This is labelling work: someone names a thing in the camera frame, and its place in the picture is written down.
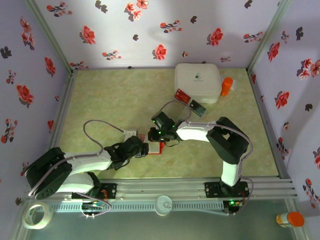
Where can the red credit card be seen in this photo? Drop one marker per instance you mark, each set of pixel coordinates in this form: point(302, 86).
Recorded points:
point(141, 138)
point(183, 95)

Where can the red card holder wallet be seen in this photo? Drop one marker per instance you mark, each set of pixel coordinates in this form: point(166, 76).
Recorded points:
point(155, 148)

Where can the clear acrylic card stand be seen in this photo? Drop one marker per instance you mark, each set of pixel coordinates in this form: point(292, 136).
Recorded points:
point(180, 110)

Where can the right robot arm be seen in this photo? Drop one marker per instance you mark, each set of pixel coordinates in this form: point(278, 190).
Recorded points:
point(227, 142)

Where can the dark credit card white spot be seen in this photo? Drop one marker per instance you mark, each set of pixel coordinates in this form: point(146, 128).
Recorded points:
point(198, 108)

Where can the white plastic storage box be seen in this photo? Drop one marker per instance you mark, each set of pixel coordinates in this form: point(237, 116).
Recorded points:
point(197, 75)

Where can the orange plastic bottle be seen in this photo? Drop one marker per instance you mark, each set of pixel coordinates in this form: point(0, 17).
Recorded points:
point(226, 86)

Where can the clear tape roll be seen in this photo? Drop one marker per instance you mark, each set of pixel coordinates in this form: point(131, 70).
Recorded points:
point(27, 221)

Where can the amber bottle orange cap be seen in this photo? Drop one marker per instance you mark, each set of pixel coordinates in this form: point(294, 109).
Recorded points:
point(295, 219)

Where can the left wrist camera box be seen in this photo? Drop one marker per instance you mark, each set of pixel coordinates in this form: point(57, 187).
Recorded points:
point(130, 132)

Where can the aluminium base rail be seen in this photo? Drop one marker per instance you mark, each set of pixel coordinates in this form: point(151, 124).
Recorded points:
point(160, 187)

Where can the aluminium frame corner post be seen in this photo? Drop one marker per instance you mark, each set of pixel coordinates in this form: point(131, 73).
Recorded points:
point(270, 32)
point(48, 33)

